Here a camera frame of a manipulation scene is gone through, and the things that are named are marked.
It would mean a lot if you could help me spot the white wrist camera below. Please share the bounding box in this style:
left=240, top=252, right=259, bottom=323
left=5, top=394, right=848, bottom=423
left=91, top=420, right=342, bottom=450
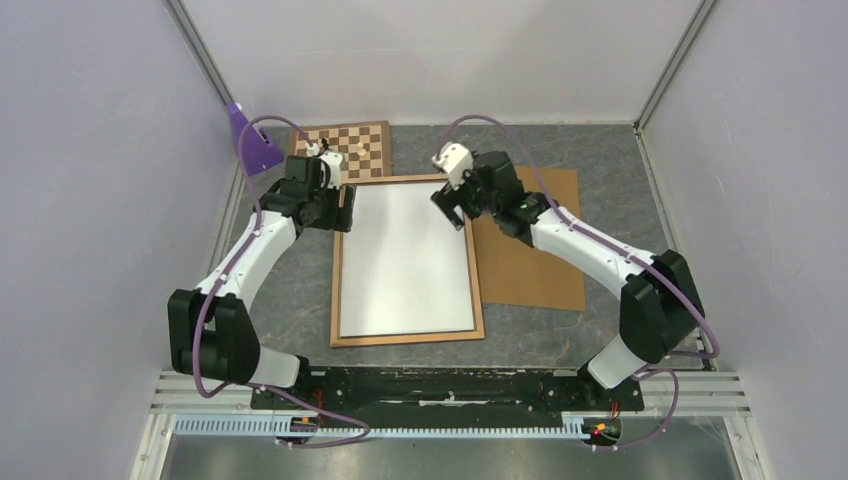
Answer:
left=431, top=142, right=474, bottom=190
left=316, top=148, right=345, bottom=190

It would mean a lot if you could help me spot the brown cardboard backing board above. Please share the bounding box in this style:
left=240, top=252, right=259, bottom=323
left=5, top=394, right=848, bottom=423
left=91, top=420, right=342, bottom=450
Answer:
left=471, top=165, right=587, bottom=313

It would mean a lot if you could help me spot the red sunset photo print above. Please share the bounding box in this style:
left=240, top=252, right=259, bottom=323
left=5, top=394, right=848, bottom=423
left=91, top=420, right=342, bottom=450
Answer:
left=339, top=182, right=476, bottom=338

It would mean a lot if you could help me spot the white chess piece left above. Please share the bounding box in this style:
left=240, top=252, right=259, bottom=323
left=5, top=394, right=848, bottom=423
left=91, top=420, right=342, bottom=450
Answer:
left=305, top=142, right=321, bottom=157

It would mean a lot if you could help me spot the wooden picture frame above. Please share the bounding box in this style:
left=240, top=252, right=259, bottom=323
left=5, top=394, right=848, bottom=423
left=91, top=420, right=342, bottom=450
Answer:
left=329, top=173, right=486, bottom=349

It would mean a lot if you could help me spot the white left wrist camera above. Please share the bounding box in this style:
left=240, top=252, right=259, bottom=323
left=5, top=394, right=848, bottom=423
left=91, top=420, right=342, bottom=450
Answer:
left=316, top=148, right=345, bottom=190

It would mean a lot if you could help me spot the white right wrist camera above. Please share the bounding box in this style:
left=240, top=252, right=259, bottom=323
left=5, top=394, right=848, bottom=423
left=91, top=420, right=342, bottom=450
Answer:
left=431, top=142, right=474, bottom=190

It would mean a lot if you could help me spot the wooden chessboard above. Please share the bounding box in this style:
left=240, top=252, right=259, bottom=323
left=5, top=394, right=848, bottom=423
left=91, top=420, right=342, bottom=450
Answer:
left=287, top=120, right=393, bottom=182

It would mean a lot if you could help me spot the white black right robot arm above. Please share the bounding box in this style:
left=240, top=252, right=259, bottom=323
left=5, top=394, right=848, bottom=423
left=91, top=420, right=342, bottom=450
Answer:
left=431, top=142, right=705, bottom=408

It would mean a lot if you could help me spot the slotted cable duct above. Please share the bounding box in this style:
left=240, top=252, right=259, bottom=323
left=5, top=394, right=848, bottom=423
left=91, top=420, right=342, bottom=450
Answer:
left=173, top=413, right=624, bottom=440

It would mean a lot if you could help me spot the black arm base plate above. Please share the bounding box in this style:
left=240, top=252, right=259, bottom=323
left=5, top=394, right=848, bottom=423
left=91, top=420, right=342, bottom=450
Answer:
left=286, top=366, right=645, bottom=415

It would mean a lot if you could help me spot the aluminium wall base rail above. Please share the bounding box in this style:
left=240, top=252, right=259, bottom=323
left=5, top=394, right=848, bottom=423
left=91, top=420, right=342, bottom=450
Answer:
left=208, top=166, right=244, bottom=273

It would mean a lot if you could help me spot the purple wedge stand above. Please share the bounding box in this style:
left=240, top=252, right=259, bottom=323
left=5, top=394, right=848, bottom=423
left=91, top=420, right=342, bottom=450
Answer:
left=226, top=102, right=284, bottom=177

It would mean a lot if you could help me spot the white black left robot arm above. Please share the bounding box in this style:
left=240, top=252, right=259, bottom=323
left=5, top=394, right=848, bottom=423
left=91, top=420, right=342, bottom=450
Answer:
left=167, top=151, right=355, bottom=408

